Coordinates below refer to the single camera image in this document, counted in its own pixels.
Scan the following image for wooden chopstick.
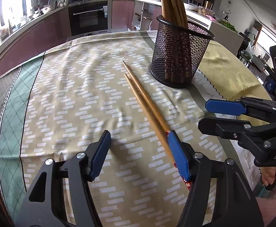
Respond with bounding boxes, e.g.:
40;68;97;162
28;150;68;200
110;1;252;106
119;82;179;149
124;73;193;191
122;61;170;136

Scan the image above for right hand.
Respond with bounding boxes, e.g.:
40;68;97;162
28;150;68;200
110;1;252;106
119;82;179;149
260;167;276;186

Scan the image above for yellow green cloth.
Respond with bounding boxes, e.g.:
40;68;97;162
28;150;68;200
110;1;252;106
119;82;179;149
193;41;271;119

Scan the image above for patterned beige tablecloth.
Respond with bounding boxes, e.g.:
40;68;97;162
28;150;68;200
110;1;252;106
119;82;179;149
0;32;259;226

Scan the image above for black mesh utensil holder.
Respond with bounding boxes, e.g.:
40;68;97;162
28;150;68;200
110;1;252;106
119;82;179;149
149;15;215;89

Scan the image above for bundle chopsticks in holder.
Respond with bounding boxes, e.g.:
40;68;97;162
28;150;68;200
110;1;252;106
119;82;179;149
161;0;188;29

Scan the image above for built-in black oven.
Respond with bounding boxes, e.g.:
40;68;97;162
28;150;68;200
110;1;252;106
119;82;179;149
68;0;109;37

